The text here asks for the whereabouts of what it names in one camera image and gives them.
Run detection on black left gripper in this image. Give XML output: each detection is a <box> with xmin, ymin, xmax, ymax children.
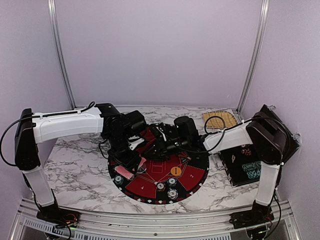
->
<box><xmin>106</xmin><ymin>132</ymin><xmax>142</xmax><ymax>175</ymax></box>

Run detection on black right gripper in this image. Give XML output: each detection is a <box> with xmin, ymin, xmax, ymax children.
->
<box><xmin>140</xmin><ymin>137</ymin><xmax>189</xmax><ymax>163</ymax></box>

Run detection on red playing card deck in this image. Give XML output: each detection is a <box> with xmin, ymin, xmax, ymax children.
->
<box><xmin>116</xmin><ymin>165</ymin><xmax>135</xmax><ymax>180</ymax></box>

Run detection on green chips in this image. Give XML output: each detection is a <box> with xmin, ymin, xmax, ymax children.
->
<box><xmin>167</xmin><ymin>177</ymin><xmax>178</xmax><ymax>187</ymax></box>
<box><xmin>113</xmin><ymin>175</ymin><xmax>124</xmax><ymax>186</ymax></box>

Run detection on triangular all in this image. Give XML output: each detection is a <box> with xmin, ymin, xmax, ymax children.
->
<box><xmin>179</xmin><ymin>157</ymin><xmax>192</xmax><ymax>164</ymax></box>

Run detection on orange big blind button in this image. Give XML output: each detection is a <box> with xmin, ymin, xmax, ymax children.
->
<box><xmin>170</xmin><ymin>166</ymin><xmax>182</xmax><ymax>177</ymax></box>

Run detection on chip stack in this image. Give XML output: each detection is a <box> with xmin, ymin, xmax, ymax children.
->
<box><xmin>155</xmin><ymin>182</ymin><xmax>166</xmax><ymax>192</ymax></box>

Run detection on blue chips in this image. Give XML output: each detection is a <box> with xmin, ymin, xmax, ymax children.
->
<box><xmin>167</xmin><ymin>188</ymin><xmax>179</xmax><ymax>200</ymax></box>

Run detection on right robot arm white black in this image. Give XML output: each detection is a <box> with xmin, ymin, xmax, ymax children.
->
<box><xmin>142</xmin><ymin>109</ymin><xmax>291</xmax><ymax>224</ymax></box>

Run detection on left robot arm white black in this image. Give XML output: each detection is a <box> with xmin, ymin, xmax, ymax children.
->
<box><xmin>15</xmin><ymin>102</ymin><xmax>147</xmax><ymax>223</ymax></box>

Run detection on round red black poker mat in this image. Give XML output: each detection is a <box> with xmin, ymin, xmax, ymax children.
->
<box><xmin>108</xmin><ymin>152</ymin><xmax>210</xmax><ymax>205</ymax></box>

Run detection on yellow woven bamboo mat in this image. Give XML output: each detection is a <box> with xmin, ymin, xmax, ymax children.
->
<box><xmin>202</xmin><ymin>110</ymin><xmax>238</xmax><ymax>129</ymax></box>

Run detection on black poker set case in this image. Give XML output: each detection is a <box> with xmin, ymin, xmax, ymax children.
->
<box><xmin>218</xmin><ymin>105</ymin><xmax>300</xmax><ymax>187</ymax></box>

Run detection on red dice in case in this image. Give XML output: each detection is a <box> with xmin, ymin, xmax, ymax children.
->
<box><xmin>241</xmin><ymin>148</ymin><xmax>252</xmax><ymax>156</ymax></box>

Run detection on teal chip row upper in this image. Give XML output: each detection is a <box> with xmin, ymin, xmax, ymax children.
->
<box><xmin>241</xmin><ymin>161</ymin><xmax>261</xmax><ymax>172</ymax></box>

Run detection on teal chip row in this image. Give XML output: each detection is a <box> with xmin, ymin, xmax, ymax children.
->
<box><xmin>241</xmin><ymin>161</ymin><xmax>261</xmax><ymax>172</ymax></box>
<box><xmin>246</xmin><ymin>169</ymin><xmax>261</xmax><ymax>180</ymax></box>

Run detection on teal chip row lower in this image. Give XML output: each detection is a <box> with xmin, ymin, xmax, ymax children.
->
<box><xmin>246</xmin><ymin>169</ymin><xmax>261</xmax><ymax>180</ymax></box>

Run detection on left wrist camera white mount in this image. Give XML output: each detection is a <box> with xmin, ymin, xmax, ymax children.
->
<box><xmin>128</xmin><ymin>138</ymin><xmax>145</xmax><ymax>151</ymax></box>

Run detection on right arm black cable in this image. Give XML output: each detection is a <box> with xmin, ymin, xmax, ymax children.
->
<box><xmin>203</xmin><ymin>114</ymin><xmax>251</xmax><ymax>137</ymax></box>

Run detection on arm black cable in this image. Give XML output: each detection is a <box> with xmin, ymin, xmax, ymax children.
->
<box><xmin>0</xmin><ymin>100</ymin><xmax>97</xmax><ymax>166</ymax></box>
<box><xmin>203</xmin><ymin>114</ymin><xmax>251</xmax><ymax>137</ymax></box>

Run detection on front aluminium rail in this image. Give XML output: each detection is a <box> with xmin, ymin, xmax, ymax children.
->
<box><xmin>9</xmin><ymin>198</ymin><xmax>303</xmax><ymax>240</ymax></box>

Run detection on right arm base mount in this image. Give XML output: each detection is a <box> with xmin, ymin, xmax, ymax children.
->
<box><xmin>229</xmin><ymin>210</ymin><xmax>275</xmax><ymax>229</ymax></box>

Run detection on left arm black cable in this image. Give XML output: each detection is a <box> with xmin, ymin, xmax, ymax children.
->
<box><xmin>0</xmin><ymin>100</ymin><xmax>97</xmax><ymax>166</ymax></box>

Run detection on right aluminium frame post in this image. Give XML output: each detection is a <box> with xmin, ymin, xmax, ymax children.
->
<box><xmin>236</xmin><ymin>0</ymin><xmax>270</xmax><ymax>114</ymax></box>

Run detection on aluminium frame post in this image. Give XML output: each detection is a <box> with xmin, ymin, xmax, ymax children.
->
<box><xmin>47</xmin><ymin>0</ymin><xmax>76</xmax><ymax>109</ymax></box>
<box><xmin>236</xmin><ymin>0</ymin><xmax>270</xmax><ymax>114</ymax></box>

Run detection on left aluminium frame post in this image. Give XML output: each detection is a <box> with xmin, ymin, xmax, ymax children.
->
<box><xmin>47</xmin><ymin>0</ymin><xmax>76</xmax><ymax>109</ymax></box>

